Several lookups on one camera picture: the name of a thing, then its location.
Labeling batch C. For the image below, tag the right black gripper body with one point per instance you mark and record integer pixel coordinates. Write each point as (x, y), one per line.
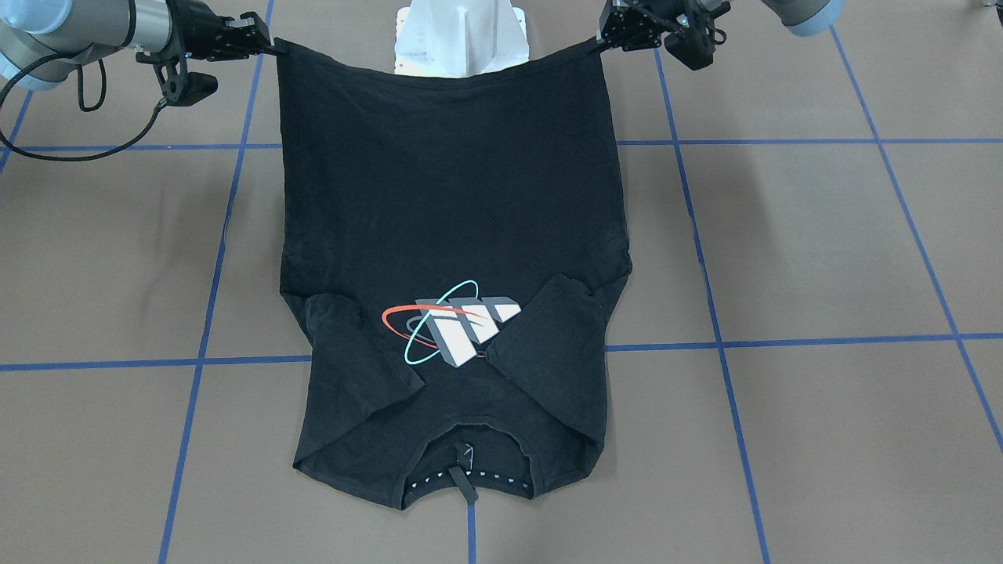
(193, 23)

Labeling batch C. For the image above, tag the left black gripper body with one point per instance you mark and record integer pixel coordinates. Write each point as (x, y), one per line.
(644, 21)

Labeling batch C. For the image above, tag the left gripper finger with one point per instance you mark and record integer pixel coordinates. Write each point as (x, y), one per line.
(627, 44)
(624, 22)

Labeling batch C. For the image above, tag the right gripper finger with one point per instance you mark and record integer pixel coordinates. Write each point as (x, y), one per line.
(245, 51)
(248, 29)

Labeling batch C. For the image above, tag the black graphic t-shirt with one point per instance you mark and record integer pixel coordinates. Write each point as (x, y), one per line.
(454, 249)

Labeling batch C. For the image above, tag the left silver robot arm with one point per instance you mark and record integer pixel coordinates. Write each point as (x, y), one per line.
(804, 18)

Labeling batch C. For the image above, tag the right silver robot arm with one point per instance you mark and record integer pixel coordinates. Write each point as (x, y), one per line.
(164, 34)

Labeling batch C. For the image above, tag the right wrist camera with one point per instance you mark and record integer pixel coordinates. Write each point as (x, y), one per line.
(179, 87)

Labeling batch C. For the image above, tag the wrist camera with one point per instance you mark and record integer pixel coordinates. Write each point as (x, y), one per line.
(694, 38)
(179, 87)

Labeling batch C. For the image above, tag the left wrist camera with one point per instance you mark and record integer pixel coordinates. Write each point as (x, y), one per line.
(694, 38)

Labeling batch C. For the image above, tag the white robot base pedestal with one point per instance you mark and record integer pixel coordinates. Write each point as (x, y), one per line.
(456, 39)

